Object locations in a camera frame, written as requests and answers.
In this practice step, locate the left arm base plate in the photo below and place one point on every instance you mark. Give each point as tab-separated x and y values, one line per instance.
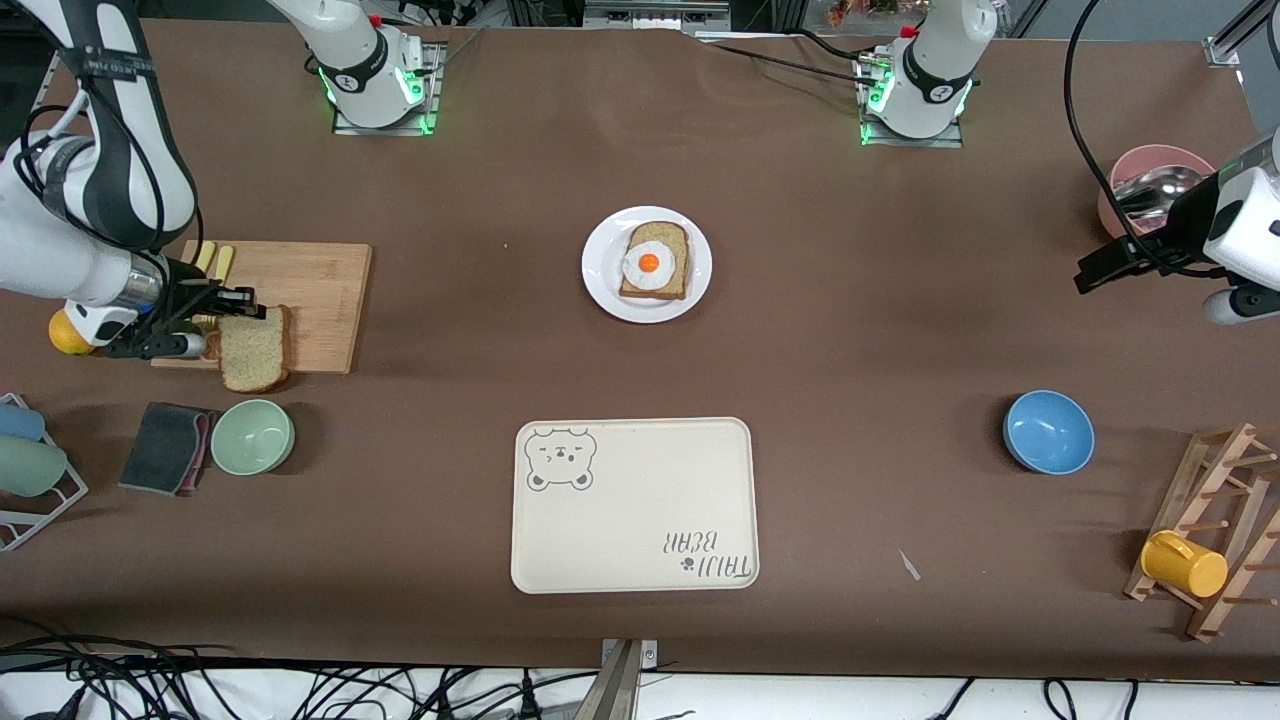
910	142

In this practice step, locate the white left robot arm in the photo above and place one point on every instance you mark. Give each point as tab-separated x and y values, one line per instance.
930	70

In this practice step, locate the yellow cup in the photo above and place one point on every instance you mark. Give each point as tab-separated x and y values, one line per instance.
1185	565

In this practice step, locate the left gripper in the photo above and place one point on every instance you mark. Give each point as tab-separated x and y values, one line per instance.
1178	222

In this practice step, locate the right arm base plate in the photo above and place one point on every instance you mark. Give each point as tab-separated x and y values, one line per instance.
432	100

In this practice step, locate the wooden cup rack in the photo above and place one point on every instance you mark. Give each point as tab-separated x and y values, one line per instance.
1235	470

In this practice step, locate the aluminium frame rail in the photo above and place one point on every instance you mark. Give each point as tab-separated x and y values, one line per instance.
1235	40
45	85

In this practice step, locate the fried egg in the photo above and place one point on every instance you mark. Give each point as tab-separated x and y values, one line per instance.
648	263

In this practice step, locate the yellow lemon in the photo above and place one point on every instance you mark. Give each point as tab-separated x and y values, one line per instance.
65	340

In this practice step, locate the blue bowl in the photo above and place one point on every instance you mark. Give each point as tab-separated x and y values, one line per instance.
1048	432

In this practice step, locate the dark grey folded cloth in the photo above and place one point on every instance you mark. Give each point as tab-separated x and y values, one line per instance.
160	448

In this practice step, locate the light blue cup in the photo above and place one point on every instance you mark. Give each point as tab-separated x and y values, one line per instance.
20	422

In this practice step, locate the wooden cutting board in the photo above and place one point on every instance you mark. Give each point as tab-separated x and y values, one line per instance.
320	300

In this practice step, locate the cream tray with bear print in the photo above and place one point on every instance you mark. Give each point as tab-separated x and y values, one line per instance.
640	500

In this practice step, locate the small white paper scrap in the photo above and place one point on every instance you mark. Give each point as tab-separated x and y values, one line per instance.
908	565

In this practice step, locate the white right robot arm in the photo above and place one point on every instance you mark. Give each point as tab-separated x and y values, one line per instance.
355	60

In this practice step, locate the grey metal equipment box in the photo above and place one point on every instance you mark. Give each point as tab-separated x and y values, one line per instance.
655	15

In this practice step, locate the yellow plastic knife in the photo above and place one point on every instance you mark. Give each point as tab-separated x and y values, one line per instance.
205	255

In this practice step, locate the pale green cup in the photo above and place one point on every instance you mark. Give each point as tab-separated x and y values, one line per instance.
30	467

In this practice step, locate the metal scoop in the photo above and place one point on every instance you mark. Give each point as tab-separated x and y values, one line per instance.
1155	190

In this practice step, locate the aluminium profile post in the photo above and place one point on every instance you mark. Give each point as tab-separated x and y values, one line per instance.
620	685

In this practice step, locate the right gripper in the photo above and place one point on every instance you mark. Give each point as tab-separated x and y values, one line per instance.
179	288

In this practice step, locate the mint green bowl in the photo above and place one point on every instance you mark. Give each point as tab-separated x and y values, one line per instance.
252	437

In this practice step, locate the plain brown bread slice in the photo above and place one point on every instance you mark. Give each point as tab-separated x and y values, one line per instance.
255	350

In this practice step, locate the white round plate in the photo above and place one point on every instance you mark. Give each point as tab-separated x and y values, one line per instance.
600	290

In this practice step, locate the yellow plastic fork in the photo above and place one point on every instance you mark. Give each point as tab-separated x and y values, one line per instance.
226	260

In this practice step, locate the pink folded cloth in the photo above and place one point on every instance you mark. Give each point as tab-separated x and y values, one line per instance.
203	440

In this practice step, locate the pink bowl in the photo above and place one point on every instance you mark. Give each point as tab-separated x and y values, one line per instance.
1150	158

